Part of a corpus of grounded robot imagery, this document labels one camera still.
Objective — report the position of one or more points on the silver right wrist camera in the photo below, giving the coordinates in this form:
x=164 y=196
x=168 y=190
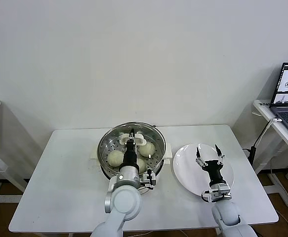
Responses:
x=218 y=193

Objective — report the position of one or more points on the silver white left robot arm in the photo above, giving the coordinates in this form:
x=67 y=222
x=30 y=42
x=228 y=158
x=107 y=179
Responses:
x=124 y=202

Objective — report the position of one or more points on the printed label sticker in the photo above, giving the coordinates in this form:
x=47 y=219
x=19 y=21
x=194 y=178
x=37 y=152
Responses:
x=264 y=104

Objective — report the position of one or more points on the white steamed baozi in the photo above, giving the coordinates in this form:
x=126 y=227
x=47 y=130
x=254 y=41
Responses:
x=147 y=149
x=115 y=158
x=141 y=166

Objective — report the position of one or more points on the perforated stainless steel steamer basket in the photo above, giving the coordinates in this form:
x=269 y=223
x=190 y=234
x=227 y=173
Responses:
x=163 y=150

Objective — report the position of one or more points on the white side table with laptop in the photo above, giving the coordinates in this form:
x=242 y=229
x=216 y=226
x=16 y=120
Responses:
x=264 y=112

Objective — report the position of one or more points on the white electric cooker base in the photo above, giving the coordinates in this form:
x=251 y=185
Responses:
x=168 y=151

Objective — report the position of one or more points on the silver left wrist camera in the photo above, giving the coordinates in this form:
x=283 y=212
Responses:
x=148 y=179

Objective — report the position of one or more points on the round white plate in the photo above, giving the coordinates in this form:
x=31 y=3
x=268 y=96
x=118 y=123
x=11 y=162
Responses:
x=185 y=168

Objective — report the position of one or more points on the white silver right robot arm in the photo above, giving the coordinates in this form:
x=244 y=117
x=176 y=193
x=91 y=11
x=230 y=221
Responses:
x=227 y=214

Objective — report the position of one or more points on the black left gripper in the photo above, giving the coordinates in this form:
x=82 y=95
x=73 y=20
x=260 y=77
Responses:
x=130 y=155

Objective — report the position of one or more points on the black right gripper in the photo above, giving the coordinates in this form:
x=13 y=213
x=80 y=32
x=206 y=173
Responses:
x=214 y=171

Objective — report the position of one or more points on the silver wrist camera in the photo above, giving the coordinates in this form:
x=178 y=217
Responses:
x=218 y=193
x=148 y=179

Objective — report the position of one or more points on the black clamp post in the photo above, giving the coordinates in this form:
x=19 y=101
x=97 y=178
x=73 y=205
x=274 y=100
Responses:
x=252 y=154

